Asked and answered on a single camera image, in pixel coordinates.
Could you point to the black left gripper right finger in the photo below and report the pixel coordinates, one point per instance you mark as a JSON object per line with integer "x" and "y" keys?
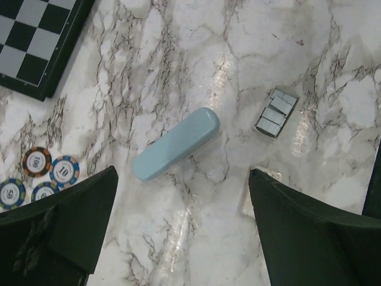
{"x": 308, "y": 242}

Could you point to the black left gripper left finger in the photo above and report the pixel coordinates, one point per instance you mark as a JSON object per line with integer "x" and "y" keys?
{"x": 57, "y": 240}

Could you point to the staple tray with staples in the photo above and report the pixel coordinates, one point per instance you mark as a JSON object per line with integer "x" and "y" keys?
{"x": 278, "y": 108}

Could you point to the light blue stapler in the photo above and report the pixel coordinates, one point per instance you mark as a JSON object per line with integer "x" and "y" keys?
{"x": 187, "y": 137}

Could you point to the white staple box sleeve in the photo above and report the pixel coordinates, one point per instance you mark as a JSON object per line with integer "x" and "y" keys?
{"x": 272, "y": 173}

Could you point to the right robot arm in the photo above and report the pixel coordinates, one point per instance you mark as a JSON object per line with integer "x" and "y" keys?
{"x": 372, "y": 204}

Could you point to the blue fifty poker chip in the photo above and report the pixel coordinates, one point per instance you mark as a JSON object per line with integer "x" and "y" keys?
{"x": 13, "y": 193}

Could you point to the light blue ten poker chip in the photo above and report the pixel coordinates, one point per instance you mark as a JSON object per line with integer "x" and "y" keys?
{"x": 64, "y": 171}

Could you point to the brown hundred poker chip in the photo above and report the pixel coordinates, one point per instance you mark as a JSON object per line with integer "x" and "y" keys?
{"x": 37, "y": 162}

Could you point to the black grey chessboard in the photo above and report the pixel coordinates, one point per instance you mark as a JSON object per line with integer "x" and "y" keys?
{"x": 37, "y": 40}

